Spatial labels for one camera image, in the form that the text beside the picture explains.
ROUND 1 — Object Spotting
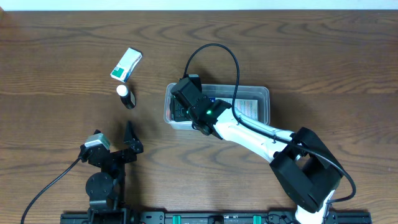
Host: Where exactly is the blue fever patch box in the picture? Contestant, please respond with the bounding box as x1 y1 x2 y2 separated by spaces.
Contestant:
211 97 259 121

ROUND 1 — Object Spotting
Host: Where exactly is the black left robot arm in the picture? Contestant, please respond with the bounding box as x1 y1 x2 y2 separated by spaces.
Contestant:
79 121 144 224

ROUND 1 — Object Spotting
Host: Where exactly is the black right camera cable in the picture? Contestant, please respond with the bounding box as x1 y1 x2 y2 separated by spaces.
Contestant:
183 43 357 205

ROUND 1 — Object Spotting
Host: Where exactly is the clear plastic container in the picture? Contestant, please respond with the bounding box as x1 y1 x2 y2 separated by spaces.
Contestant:
164 83 270 130

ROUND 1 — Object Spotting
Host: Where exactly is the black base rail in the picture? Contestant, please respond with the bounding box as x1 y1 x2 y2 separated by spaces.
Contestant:
60 210 373 224

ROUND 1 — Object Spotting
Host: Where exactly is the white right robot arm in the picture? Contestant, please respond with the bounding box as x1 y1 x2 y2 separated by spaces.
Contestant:
170 78 343 223

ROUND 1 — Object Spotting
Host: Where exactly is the white green medicine box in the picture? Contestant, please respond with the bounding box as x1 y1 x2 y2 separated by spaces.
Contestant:
110 48 142 83

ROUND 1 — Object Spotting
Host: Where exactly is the dark bottle white cap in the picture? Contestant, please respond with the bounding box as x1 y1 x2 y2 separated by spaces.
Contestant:
116 85 136 110

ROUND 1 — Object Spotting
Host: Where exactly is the black camera cable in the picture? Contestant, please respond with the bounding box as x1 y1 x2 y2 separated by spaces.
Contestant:
20 157 83 224
183 43 357 205

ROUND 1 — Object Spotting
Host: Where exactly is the black left camera cable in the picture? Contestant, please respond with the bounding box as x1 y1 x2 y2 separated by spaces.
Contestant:
20 157 83 224

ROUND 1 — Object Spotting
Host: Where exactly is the red medicine box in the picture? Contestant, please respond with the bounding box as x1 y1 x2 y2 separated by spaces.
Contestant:
166 100 172 121

